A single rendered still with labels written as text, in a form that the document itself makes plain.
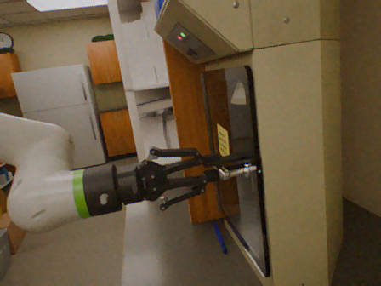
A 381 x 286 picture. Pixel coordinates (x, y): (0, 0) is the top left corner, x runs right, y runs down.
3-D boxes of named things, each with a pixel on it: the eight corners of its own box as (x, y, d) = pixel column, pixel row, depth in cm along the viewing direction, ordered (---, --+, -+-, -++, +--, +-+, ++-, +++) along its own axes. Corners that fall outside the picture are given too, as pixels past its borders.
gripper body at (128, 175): (123, 214, 53) (173, 203, 55) (114, 171, 51) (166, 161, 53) (124, 198, 60) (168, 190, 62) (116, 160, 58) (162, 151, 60)
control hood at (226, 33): (203, 63, 75) (198, 21, 72) (254, 49, 44) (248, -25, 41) (160, 69, 73) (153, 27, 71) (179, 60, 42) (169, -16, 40)
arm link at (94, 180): (88, 162, 59) (98, 203, 61) (77, 180, 48) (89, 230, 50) (118, 156, 60) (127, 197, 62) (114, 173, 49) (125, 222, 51)
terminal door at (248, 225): (222, 211, 84) (204, 71, 74) (270, 282, 55) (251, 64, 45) (219, 212, 84) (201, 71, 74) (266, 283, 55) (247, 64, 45)
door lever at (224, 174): (233, 165, 62) (232, 153, 62) (250, 179, 53) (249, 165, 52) (209, 169, 61) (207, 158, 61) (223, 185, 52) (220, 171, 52)
